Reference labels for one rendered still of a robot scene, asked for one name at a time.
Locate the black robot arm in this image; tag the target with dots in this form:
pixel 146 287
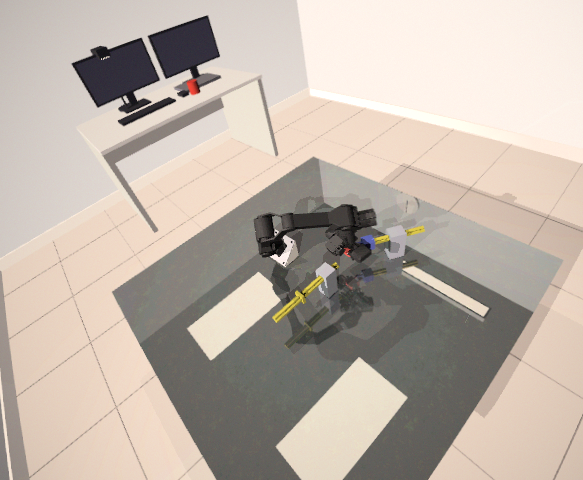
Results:
pixel 345 219

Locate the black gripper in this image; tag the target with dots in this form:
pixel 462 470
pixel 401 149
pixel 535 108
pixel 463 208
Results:
pixel 358 252

